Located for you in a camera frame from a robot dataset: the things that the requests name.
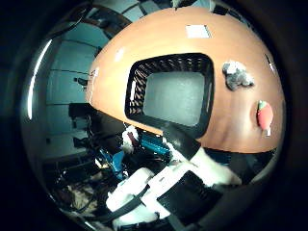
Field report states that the red strawberry plush toy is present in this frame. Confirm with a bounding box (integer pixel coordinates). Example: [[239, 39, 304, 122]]
[[256, 99, 274, 137]]

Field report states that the grey and white plush toy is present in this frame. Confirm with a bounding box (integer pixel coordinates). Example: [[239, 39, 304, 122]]
[[221, 60, 255, 91]]

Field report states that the blue box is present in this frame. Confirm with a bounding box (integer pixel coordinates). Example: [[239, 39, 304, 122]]
[[139, 133, 171, 159]]

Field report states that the blue plastic object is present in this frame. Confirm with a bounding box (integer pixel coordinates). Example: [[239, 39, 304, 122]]
[[108, 150, 127, 180]]

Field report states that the white and red plush object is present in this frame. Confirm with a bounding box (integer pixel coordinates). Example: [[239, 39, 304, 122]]
[[120, 125, 140, 154]]

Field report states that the black plastic mesh basket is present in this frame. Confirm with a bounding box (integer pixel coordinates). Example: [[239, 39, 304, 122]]
[[124, 52, 216, 140]]

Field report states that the white paper sheet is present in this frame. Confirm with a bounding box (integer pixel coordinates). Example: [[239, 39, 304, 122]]
[[185, 24, 212, 39]]

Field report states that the long ceiling light strip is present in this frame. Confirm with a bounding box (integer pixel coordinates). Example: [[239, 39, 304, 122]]
[[26, 39, 53, 120]]

